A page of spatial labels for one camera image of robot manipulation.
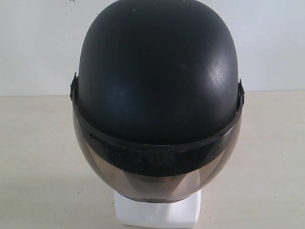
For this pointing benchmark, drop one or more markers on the black helmet with tinted visor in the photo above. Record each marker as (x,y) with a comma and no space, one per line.
(157,102)

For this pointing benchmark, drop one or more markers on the white mannequin head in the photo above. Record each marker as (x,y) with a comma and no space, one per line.
(184,210)

